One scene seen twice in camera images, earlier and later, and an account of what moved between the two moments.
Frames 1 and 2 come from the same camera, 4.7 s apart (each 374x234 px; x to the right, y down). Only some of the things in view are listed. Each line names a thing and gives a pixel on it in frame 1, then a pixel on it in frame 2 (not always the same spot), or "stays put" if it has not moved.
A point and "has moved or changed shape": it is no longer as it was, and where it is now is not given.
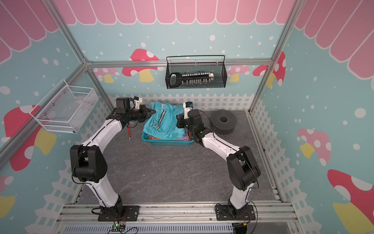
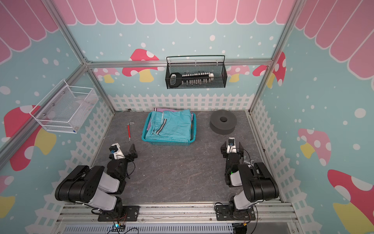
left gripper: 144,110 to 134,153
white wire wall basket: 65,108 stays put
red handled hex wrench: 129,132 stays put
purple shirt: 187,137 to 162,110
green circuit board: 118,227 stays put
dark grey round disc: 223,122 stays put
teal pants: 162,124 has moved or changed shape
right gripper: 180,121 to 224,150
